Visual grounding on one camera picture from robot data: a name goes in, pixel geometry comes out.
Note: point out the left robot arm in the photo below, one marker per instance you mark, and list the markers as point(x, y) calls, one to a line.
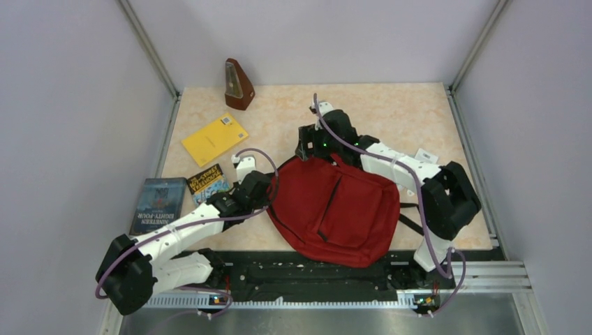
point(134, 269)

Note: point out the yellow notebook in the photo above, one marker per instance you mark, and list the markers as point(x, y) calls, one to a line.
point(214, 139)

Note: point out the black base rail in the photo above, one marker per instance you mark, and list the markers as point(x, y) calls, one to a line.
point(259, 276)

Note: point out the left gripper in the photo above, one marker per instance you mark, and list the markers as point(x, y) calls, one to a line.
point(261, 202)

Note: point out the colourful treehouse book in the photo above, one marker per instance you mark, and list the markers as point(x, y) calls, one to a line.
point(206, 183)

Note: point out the brown wooden metronome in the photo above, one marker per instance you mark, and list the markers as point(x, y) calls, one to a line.
point(239, 91)

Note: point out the red backpack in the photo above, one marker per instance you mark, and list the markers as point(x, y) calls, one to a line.
point(332, 212)

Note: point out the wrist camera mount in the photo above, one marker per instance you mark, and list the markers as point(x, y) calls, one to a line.
point(243, 165)
point(325, 107)

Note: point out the dark nineteen eighty-four book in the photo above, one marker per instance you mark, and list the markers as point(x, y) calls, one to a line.
point(160, 203)

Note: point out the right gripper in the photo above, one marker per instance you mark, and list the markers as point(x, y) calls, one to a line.
point(308, 135)

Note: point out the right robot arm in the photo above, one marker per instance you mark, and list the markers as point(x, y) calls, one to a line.
point(447, 201)

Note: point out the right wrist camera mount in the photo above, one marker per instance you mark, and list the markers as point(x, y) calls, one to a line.
point(325, 107)

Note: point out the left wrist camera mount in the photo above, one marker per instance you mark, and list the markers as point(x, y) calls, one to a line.
point(243, 165)

